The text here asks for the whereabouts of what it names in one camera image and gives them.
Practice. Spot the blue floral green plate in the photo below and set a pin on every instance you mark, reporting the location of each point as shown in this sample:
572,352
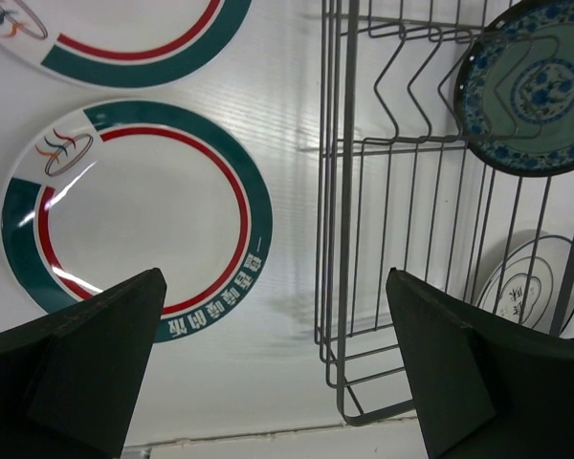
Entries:
514,93

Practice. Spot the grey wire dish rack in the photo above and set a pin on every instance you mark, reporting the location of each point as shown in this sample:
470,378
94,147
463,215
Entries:
399,188

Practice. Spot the green red rimmed plate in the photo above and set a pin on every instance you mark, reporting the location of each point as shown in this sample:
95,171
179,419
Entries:
126,45
124,185

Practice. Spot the white plate dark rim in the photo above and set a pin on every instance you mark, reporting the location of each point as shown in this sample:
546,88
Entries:
525,288

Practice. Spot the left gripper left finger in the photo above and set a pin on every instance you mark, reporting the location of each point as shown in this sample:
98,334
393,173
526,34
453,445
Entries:
69,381

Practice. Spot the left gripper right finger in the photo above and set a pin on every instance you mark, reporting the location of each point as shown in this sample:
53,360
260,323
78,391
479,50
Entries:
482,386

